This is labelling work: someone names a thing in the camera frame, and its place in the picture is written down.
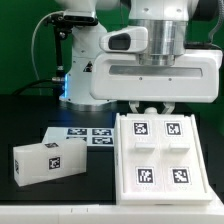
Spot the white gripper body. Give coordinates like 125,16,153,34
90,49,222,103

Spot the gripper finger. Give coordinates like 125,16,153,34
129,101,144,114
161,102,175,114

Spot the white cabinet door panel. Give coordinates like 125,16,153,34
120,117,162,193
157,116,206,194

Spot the white cabinet body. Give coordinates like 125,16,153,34
114,108,212,205

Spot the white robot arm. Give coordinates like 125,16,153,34
56,0,224,110

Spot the white cabinet door block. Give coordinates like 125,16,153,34
13,138,87,187

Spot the white marker sheet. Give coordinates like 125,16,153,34
42,127,114,147

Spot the white L-shaped workspace border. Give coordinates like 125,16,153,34
0,193,224,224

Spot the black cable on table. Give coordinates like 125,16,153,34
11,78,64,97

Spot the black camera on stand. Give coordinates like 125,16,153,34
45,11,98,99

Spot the grey camera cable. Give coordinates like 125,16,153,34
30,10,64,97

